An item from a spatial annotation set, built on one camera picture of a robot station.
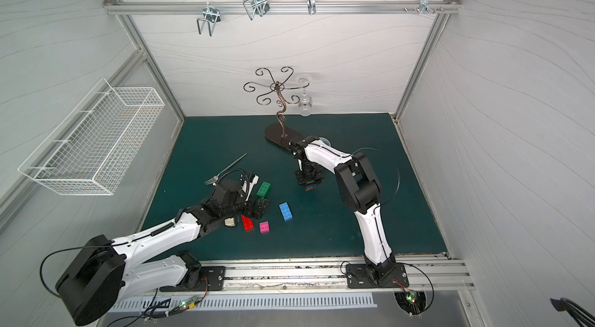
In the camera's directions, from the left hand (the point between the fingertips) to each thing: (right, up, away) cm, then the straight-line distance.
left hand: (262, 200), depth 84 cm
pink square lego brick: (+1, -10, 0) cm, 10 cm away
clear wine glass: (+16, +38, +12) cm, 43 cm away
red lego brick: (-5, -9, 0) cm, 10 cm away
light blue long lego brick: (+9, -5, +3) cm, 11 cm away
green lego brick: (-1, +2, +9) cm, 9 cm away
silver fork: (-22, +5, +12) cm, 26 cm away
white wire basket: (-49, +18, -16) cm, 55 cm away
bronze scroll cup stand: (+1, +25, +28) cm, 37 cm away
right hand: (+18, +4, +11) cm, 21 cm away
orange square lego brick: (+18, +2, +9) cm, 21 cm away
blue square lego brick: (+18, +5, 0) cm, 19 cm away
